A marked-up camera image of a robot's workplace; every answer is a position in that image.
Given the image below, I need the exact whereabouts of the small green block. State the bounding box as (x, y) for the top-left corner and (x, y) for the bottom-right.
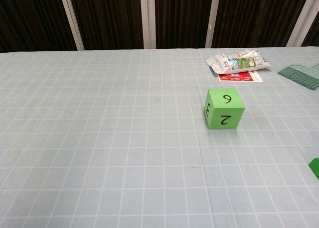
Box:
(308, 157), (319, 181)

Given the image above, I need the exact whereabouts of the light blue checked tablecloth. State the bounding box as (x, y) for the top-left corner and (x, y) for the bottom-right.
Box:
(0, 46), (319, 228)

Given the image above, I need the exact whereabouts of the crumpled white snack bag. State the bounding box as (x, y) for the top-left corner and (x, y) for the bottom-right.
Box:
(205, 49), (273, 76)

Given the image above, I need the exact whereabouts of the white partition post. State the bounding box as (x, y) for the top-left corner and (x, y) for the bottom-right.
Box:
(139, 0), (157, 49)
(286, 0), (319, 47)
(58, 0), (85, 51)
(205, 0), (222, 49)

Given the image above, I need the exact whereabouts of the green hand brush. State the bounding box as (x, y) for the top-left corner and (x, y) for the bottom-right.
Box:
(278, 63), (319, 91)

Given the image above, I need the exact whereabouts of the red and white card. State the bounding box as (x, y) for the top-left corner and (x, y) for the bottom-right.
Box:
(217, 72), (264, 83)

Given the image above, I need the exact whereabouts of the green numbered cube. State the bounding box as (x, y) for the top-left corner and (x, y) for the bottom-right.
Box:
(203, 88), (246, 130)

